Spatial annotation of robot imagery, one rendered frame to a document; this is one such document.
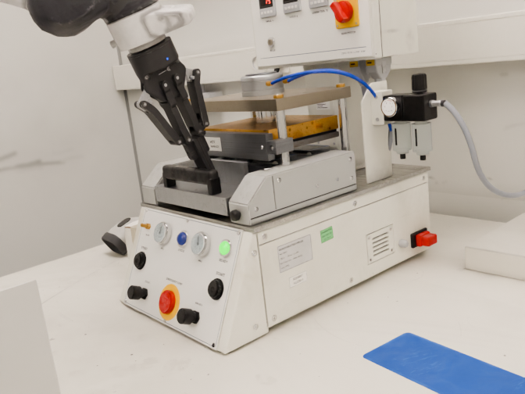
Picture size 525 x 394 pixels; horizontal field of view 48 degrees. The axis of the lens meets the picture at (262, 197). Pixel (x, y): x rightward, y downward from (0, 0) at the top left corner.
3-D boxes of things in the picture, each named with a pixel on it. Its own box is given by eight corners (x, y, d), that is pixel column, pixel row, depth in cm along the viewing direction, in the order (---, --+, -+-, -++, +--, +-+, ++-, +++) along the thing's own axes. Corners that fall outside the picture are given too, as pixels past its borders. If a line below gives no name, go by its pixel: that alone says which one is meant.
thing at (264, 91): (280, 128, 131) (273, 69, 128) (394, 130, 107) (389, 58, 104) (190, 148, 116) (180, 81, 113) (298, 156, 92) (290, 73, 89)
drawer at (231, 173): (274, 172, 128) (270, 136, 126) (351, 180, 111) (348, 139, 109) (157, 205, 109) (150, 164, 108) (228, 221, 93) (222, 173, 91)
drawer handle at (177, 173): (173, 184, 107) (169, 162, 106) (222, 192, 96) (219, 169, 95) (163, 187, 106) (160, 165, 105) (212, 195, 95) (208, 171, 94)
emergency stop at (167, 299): (163, 310, 102) (169, 288, 102) (176, 316, 99) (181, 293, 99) (155, 309, 101) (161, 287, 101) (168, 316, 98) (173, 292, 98)
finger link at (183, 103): (159, 77, 97) (166, 73, 97) (189, 136, 102) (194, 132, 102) (172, 77, 94) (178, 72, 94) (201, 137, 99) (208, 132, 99)
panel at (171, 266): (123, 302, 112) (146, 207, 113) (217, 350, 89) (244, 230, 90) (114, 302, 110) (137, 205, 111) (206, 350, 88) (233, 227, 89)
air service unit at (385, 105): (384, 155, 110) (379, 75, 107) (454, 159, 100) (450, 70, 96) (366, 160, 107) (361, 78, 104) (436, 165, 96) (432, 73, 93)
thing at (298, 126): (266, 134, 124) (262, 88, 122) (345, 136, 107) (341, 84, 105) (200, 148, 114) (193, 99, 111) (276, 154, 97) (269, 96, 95)
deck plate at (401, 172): (307, 159, 143) (306, 155, 143) (430, 170, 117) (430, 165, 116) (141, 206, 114) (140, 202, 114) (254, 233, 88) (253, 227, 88)
